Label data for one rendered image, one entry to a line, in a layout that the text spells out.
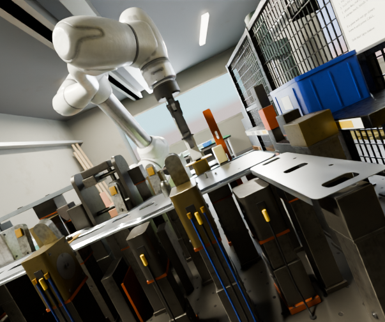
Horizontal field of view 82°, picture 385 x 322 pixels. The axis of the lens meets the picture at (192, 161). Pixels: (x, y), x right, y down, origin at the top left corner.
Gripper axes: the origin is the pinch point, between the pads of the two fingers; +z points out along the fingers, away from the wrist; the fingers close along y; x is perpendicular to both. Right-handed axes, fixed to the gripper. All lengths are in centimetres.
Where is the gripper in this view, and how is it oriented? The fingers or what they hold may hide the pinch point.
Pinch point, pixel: (193, 147)
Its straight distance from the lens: 66.9
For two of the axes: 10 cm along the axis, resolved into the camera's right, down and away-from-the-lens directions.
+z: 4.2, 9.0, 1.0
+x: 9.1, -4.2, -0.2
